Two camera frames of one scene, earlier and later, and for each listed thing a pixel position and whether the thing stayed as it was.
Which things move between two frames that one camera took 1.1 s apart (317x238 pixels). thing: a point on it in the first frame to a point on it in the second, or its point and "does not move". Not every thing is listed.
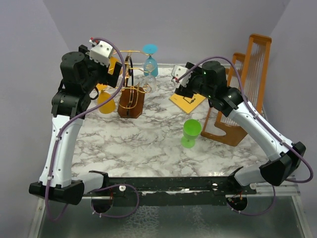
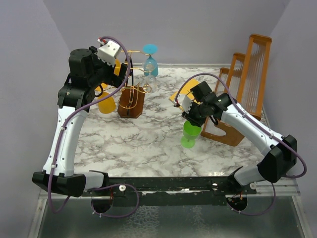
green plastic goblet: [191, 129] does not move
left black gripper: [110, 79] does not move
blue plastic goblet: [150, 67] does not move
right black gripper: [185, 91] to [189, 117]
